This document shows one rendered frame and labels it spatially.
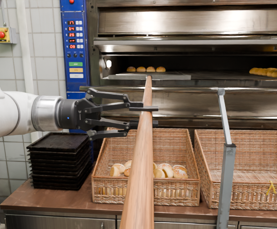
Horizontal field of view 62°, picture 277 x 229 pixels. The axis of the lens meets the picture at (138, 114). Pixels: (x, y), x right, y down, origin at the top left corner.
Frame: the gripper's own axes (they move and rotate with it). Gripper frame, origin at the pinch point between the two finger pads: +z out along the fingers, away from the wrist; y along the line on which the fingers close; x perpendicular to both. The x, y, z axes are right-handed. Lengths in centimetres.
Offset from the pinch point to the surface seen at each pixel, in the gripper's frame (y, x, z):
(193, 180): 45, -50, 23
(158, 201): 58, -50, 6
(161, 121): 28, -100, 8
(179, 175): 55, -74, 19
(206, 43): -22, -85, 32
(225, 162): 30, -40, 34
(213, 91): 2, -62, 32
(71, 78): 0, -98, -52
